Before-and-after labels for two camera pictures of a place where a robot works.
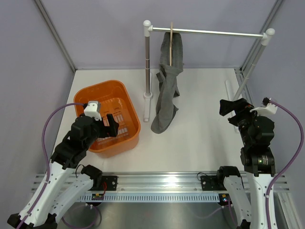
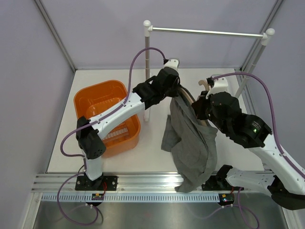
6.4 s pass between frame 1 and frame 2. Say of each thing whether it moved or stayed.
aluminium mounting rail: stayed
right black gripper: moved
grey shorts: moved
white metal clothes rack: stayed
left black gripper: moved
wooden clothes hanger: moved
